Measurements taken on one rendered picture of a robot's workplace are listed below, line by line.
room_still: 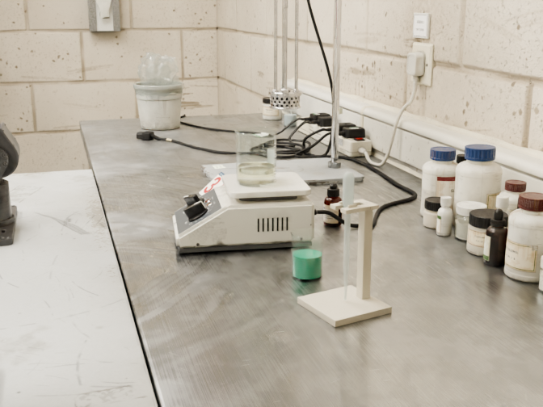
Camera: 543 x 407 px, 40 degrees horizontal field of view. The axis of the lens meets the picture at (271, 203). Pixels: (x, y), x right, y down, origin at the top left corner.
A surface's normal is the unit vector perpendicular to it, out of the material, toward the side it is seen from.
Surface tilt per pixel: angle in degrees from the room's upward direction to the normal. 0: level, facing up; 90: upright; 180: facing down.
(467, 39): 90
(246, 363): 0
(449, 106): 90
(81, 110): 90
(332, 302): 0
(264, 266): 0
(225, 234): 90
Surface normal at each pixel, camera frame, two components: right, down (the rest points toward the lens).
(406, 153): -0.96, 0.07
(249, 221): 0.17, 0.26
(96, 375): 0.00, -0.97
